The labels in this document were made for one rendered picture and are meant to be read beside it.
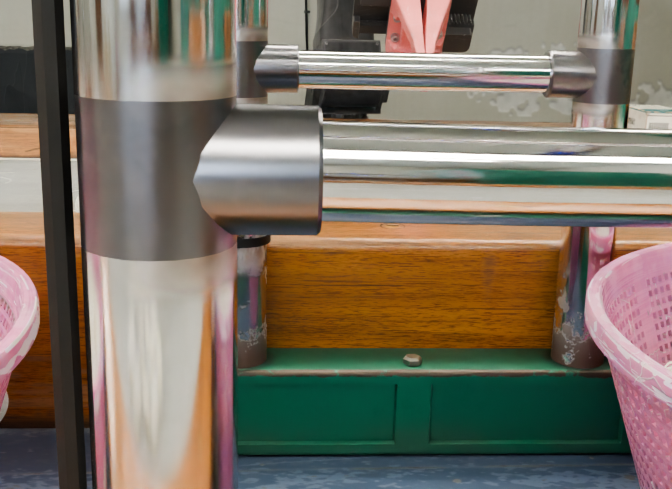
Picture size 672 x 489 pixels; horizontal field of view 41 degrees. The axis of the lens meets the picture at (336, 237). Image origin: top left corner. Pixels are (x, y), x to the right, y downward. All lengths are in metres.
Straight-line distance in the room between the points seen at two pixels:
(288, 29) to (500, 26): 0.61
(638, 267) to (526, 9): 2.38
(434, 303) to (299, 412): 0.08
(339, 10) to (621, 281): 0.72
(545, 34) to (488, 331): 2.37
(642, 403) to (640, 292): 0.10
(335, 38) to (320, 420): 0.68
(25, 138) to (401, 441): 0.49
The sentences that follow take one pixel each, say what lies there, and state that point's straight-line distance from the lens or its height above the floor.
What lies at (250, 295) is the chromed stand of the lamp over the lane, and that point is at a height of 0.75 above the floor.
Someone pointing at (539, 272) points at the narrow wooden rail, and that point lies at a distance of 0.42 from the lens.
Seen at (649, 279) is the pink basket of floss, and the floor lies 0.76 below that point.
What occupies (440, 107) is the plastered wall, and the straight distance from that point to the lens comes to 2.70.
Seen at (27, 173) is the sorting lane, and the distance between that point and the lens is 0.72.
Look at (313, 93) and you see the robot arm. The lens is 1.02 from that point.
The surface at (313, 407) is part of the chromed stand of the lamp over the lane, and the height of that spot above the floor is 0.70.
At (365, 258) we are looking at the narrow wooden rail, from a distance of 0.40.
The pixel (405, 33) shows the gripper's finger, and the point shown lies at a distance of 0.75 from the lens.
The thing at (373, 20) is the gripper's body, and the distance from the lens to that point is 0.79.
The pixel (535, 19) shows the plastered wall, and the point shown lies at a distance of 2.75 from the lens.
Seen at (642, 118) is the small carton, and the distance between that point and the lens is 0.85.
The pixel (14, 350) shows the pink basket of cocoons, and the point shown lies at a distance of 0.27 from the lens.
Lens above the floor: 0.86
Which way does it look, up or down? 14 degrees down
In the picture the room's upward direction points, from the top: 1 degrees clockwise
